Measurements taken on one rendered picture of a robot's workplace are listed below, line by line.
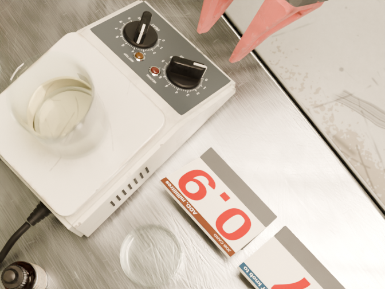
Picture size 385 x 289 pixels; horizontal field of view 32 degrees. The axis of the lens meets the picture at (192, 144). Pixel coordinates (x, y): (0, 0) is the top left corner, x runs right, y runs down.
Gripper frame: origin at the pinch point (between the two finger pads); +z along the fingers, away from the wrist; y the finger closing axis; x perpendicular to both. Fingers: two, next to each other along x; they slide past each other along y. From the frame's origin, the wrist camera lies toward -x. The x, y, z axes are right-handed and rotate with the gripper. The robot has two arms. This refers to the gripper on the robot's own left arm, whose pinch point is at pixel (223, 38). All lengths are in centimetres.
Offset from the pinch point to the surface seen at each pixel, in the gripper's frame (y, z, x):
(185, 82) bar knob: -1.8, 7.2, 3.9
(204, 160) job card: 3.5, 12.9, 5.9
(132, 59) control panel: -6.5, 8.3, 2.2
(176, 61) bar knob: -3.4, 6.0, 3.4
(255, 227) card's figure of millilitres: 11.3, 13.3, 4.6
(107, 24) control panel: -10.7, 8.0, 3.1
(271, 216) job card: 11.5, 12.4, 6.3
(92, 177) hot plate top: -0.4, 14.0, -6.1
